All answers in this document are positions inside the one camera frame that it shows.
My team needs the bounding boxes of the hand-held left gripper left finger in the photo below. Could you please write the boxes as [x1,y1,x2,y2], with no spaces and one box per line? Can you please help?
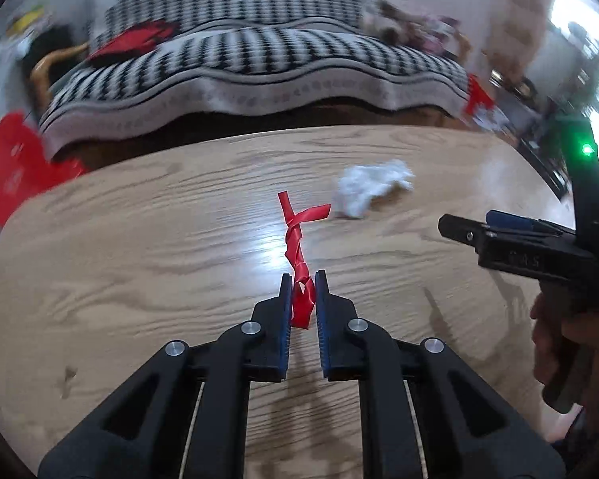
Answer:
[37,273,294,479]

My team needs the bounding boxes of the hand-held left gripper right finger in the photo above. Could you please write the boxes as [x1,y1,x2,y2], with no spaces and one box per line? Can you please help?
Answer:
[315,269,566,479]

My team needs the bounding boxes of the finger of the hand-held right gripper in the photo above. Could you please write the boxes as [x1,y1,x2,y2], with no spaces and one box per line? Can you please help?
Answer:
[484,210,566,236]
[438,213,486,255]

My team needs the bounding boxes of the twisted red ribbon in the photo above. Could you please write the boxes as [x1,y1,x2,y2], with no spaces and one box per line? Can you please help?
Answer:
[278,190,333,331]

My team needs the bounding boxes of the black metal stand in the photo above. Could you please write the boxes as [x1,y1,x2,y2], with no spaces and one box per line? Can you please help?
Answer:
[516,75,580,196]

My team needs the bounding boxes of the crumpled white tissue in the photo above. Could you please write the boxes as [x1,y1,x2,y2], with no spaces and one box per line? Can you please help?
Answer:
[334,158,415,220]

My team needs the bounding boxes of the white papers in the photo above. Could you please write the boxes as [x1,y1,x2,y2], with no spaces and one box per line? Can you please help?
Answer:
[473,107,511,134]

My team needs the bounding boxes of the small red bag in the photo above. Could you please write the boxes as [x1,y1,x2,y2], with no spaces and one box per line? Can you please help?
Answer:
[463,73,498,121]

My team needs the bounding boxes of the potted plant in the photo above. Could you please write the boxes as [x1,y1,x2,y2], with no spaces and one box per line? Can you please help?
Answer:
[561,19,599,103]

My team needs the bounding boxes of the pile of clothes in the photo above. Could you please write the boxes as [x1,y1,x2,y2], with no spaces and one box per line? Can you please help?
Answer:
[363,0,461,54]

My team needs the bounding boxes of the black white striped blanket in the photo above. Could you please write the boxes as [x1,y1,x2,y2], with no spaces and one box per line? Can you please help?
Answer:
[38,0,472,148]

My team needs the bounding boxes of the large red bag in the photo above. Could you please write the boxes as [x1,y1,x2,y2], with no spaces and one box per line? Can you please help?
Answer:
[0,112,84,228]

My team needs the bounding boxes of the red cushion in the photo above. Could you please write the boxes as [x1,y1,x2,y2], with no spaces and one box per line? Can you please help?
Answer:
[86,20,177,64]

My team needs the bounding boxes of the rattan sofa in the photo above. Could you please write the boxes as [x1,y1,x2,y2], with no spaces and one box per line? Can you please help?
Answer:
[29,0,472,156]

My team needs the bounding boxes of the white cabinet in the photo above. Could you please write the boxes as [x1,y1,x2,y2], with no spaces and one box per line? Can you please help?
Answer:
[0,45,37,121]

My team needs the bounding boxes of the yellow object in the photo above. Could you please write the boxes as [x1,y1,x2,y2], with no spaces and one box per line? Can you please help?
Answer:
[9,7,47,32]

